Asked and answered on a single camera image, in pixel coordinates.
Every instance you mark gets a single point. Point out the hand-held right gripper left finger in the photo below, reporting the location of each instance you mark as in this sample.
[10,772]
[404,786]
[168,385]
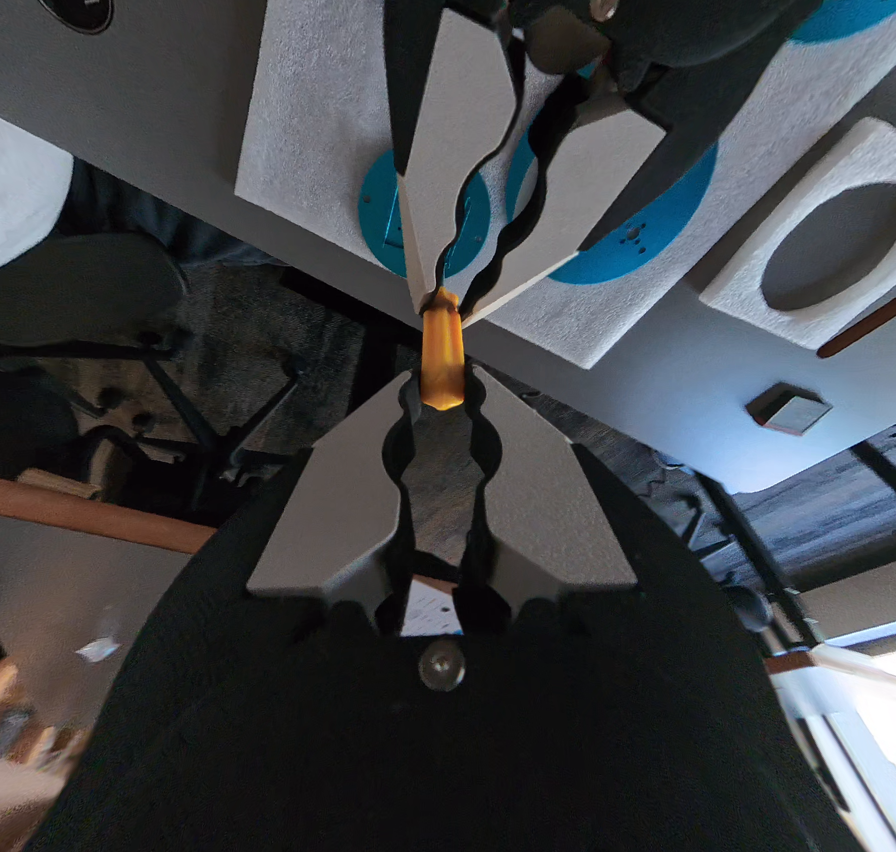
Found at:
[329,509]

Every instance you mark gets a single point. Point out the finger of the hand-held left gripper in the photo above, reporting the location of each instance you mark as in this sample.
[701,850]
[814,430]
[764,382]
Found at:
[595,180]
[455,131]

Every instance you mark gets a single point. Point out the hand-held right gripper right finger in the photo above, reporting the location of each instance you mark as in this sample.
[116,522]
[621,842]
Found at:
[553,509]

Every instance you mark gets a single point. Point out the small blue disc with bracket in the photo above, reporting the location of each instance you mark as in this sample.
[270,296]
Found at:
[378,222]

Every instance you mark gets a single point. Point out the wooden-edged grey desk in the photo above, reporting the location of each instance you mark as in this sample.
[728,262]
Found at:
[70,586]

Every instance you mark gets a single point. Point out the large blue metal disc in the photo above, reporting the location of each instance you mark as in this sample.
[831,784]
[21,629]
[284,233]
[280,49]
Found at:
[651,243]

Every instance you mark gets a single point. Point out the white foam pad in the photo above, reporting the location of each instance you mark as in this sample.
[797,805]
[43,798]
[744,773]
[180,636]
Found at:
[315,96]

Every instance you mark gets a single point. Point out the printed instruction sheet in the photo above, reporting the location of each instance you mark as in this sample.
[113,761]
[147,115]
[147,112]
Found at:
[430,614]

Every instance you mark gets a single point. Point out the white foam block with cutout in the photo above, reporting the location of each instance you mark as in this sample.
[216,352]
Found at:
[742,285]

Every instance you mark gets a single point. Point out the small dark cube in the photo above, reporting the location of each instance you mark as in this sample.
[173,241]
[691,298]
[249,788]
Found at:
[791,411]

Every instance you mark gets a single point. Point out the small clear plastic bag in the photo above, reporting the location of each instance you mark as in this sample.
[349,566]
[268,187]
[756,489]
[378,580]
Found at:
[98,649]

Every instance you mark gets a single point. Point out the black chair with wooden armrest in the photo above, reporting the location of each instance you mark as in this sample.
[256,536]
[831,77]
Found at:
[42,418]

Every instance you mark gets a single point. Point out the brown strip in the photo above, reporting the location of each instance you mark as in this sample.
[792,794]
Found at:
[854,334]

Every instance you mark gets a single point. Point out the black mesh office chair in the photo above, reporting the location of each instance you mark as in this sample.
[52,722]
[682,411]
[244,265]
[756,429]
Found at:
[91,292]

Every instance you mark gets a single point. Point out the person's white shirt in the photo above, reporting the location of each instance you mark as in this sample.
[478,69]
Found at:
[28,194]

